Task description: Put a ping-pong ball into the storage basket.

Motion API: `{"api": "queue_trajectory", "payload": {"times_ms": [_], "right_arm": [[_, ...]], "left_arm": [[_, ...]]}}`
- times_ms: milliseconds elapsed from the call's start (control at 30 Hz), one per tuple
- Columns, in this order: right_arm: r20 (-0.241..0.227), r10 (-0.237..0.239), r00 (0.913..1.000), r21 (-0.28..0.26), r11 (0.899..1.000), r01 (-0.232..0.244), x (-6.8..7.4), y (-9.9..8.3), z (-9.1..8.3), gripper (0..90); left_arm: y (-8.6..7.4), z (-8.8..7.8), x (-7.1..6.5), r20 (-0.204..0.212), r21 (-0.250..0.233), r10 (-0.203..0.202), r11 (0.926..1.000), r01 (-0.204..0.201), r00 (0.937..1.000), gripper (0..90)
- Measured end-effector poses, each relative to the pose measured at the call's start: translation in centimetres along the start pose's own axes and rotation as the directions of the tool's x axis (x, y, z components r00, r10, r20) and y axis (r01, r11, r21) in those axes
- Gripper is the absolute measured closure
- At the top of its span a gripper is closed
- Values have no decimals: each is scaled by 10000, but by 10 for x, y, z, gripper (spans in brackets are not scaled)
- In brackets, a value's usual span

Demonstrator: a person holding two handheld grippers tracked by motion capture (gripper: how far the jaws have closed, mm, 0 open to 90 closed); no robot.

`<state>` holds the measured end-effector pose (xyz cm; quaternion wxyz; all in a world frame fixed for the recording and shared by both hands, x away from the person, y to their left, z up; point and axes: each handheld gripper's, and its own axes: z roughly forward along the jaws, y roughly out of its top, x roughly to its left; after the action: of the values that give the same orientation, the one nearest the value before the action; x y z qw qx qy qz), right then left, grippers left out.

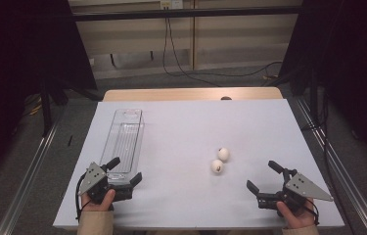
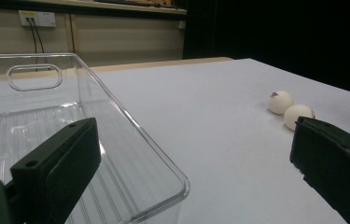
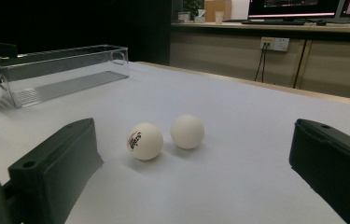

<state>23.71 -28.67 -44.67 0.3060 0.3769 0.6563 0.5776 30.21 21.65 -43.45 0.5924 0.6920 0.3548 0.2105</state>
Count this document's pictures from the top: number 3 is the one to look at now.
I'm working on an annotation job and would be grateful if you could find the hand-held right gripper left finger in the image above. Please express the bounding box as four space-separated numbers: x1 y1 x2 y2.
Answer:
7 117 105 224

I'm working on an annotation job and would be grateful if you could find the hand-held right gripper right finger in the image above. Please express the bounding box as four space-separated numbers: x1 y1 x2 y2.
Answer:
288 118 350 224

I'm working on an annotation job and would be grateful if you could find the clear plastic storage bin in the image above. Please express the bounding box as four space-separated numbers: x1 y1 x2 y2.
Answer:
0 44 131 109

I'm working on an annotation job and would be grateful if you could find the white egg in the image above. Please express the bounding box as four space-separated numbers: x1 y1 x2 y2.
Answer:
126 122 164 161

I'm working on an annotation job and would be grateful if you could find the white ping pong ball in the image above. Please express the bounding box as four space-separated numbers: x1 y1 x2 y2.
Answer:
170 114 205 150

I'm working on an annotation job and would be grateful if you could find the white table mat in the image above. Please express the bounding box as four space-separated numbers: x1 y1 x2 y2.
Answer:
0 61 350 224

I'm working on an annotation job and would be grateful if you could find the black curtain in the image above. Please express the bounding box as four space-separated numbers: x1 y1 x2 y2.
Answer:
0 0 174 88

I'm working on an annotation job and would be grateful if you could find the black keyboard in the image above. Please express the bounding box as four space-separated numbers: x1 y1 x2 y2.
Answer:
241 19 307 26

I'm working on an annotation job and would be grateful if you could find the wooden cabinet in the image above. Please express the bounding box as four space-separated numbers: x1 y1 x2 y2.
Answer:
169 21 350 103

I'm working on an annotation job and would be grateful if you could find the wide computer monitor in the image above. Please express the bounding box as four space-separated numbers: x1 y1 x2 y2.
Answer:
246 0 343 21

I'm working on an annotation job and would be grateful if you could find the white paper cup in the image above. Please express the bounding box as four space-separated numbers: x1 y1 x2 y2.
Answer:
214 10 225 25

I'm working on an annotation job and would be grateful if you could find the brown cardboard box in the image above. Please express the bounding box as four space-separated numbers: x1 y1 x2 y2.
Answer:
203 0 233 23

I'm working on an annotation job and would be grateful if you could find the green potted plant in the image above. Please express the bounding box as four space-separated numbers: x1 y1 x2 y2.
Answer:
181 0 205 19

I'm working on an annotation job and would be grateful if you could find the black power cable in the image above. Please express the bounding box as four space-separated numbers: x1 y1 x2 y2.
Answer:
260 43 270 84
254 43 267 82

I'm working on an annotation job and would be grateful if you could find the white wall socket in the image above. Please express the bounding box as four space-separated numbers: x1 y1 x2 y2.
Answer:
259 36 290 52

